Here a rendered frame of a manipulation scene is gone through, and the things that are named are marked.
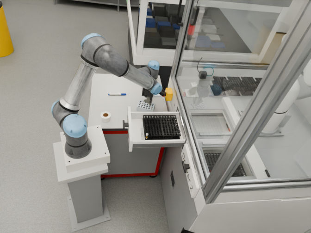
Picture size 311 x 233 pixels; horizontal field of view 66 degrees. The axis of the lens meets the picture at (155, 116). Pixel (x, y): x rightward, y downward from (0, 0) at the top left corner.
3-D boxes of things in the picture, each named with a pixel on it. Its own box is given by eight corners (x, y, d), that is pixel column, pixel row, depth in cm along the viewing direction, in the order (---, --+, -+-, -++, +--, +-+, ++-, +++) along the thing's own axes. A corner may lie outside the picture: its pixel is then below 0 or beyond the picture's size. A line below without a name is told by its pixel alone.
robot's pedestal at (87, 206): (72, 232, 186) (56, 183, 132) (66, 197, 204) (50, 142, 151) (110, 219, 196) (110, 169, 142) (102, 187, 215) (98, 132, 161)
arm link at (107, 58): (116, 53, 105) (167, 85, 147) (104, 40, 110) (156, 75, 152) (101, 74, 108) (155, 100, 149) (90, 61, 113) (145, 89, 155)
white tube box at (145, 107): (136, 110, 180) (136, 107, 177) (139, 103, 186) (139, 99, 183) (152, 113, 179) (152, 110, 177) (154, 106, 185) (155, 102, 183)
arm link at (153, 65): (145, 61, 154) (155, 58, 158) (143, 75, 162) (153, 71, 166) (152, 67, 150) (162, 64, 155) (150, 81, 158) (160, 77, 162)
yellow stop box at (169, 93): (164, 101, 179) (166, 93, 174) (163, 94, 184) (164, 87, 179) (171, 101, 180) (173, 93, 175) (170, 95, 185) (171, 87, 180)
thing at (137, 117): (132, 148, 146) (132, 142, 142) (129, 117, 164) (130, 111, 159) (195, 146, 153) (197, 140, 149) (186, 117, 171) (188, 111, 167)
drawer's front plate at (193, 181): (191, 198, 130) (196, 188, 122) (180, 154, 150) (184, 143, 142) (194, 198, 130) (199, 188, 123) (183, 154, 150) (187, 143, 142)
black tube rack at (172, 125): (144, 142, 150) (145, 135, 146) (142, 121, 162) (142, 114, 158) (178, 141, 154) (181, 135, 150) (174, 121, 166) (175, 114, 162)
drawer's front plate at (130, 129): (128, 152, 146) (129, 140, 138) (127, 117, 166) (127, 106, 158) (132, 151, 146) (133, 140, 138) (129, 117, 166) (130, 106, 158)
